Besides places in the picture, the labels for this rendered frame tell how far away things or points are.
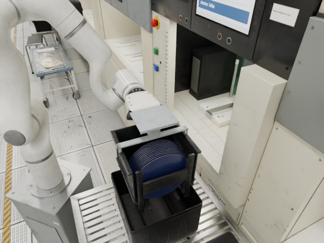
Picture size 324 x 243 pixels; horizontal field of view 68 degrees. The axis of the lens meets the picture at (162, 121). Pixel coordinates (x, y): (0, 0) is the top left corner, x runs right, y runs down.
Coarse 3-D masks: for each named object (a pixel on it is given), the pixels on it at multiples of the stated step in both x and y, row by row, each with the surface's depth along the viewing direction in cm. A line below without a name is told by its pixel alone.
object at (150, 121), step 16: (144, 112) 72; (160, 112) 72; (128, 128) 82; (144, 128) 66; (160, 128) 67; (176, 128) 78; (128, 144) 72; (144, 144) 90; (192, 144) 76; (128, 160) 91; (192, 160) 74; (128, 176) 73; (176, 176) 75; (192, 176) 80; (144, 192) 73; (176, 192) 85
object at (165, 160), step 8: (160, 160) 71; (168, 160) 73; (176, 160) 75; (184, 160) 76; (144, 168) 70; (152, 168) 72; (160, 168) 74; (168, 168) 75; (176, 168) 77; (184, 168) 79; (144, 176) 73; (152, 176) 74; (160, 176) 76; (176, 184) 83; (136, 192) 76; (152, 192) 79; (160, 192) 81; (168, 192) 83
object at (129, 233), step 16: (112, 176) 98; (128, 192) 109; (192, 192) 93; (128, 208) 103; (144, 208) 103; (160, 208) 103; (176, 208) 103; (192, 208) 85; (128, 224) 80; (144, 224) 94; (160, 224) 82; (176, 224) 87; (192, 224) 92; (144, 240) 84; (160, 240) 88
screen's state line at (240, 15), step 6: (204, 0) 83; (210, 0) 80; (198, 6) 87; (204, 6) 83; (210, 6) 81; (216, 6) 78; (222, 6) 75; (228, 6) 73; (216, 12) 78; (222, 12) 76; (228, 12) 74; (234, 12) 71; (240, 12) 69; (246, 12) 67; (234, 18) 72; (240, 18) 70; (246, 18) 68; (246, 24) 68
